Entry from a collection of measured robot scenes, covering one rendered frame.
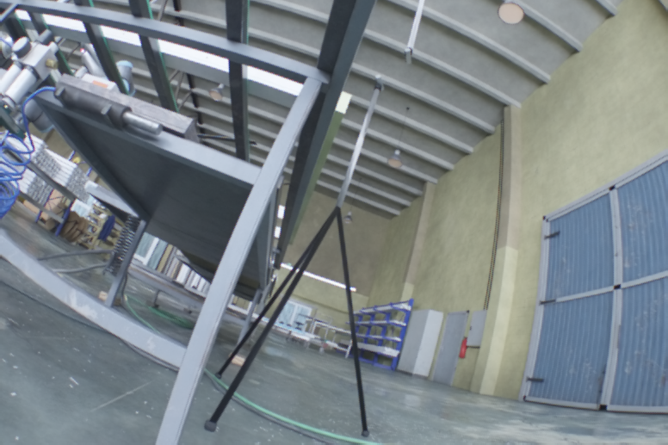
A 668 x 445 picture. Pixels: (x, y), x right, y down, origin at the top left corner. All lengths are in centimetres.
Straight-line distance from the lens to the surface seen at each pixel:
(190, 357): 53
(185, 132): 68
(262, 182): 56
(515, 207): 885
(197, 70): 99
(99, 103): 67
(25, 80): 82
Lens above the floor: 33
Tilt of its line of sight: 25 degrees up
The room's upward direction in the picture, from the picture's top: 19 degrees clockwise
